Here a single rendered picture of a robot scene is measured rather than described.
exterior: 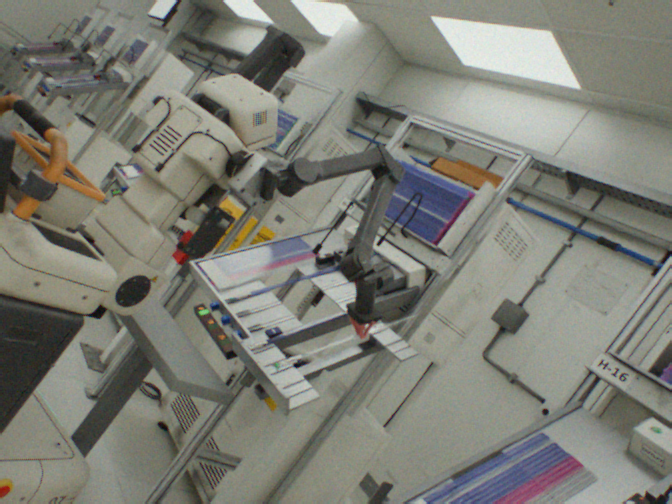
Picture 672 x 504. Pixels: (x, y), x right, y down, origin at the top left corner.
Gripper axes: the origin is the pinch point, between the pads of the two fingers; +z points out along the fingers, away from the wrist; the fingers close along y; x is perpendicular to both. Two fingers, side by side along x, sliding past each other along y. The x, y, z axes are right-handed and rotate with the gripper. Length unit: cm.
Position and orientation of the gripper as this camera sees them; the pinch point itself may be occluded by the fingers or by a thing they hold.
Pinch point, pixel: (361, 335)
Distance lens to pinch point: 174.6
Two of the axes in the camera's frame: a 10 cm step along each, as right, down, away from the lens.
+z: -0.7, 8.8, 4.6
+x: -8.3, 2.1, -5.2
